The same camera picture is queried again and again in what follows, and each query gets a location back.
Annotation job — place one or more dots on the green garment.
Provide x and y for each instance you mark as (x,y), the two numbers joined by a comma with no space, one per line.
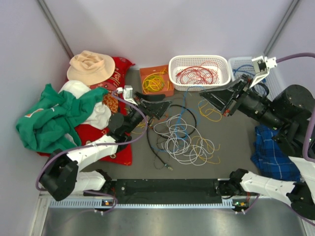
(50,123)

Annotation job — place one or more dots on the white empty perforated basket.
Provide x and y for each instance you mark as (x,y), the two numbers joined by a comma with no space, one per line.
(243,65)

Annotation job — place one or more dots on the beige bucket hat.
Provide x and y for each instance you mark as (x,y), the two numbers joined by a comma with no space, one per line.
(90,68)

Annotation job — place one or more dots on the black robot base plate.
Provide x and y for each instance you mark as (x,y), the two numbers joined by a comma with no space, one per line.
(173,191)

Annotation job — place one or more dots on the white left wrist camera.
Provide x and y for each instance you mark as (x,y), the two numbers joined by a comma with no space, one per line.
(127,92)

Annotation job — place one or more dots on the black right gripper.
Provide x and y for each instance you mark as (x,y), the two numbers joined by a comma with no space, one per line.
(222,97)

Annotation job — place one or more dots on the white basket with red cable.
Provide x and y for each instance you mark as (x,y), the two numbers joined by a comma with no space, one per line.
(198,72)

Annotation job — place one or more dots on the blue plaid cloth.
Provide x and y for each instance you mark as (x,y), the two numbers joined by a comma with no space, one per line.
(269,159)

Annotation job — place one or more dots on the orange cardboard box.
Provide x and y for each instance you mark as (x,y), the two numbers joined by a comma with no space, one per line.
(155,80)

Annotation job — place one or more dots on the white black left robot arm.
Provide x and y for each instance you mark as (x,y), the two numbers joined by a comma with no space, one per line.
(62,174)

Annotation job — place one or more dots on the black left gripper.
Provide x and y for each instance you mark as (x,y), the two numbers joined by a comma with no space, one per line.
(154,105)

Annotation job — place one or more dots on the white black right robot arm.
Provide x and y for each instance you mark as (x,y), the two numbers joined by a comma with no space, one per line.
(288,115)

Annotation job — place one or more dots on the slotted cable duct rail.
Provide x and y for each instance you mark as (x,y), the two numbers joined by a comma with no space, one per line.
(107,204)

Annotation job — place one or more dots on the white garment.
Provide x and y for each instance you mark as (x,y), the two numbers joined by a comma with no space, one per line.
(101,113)

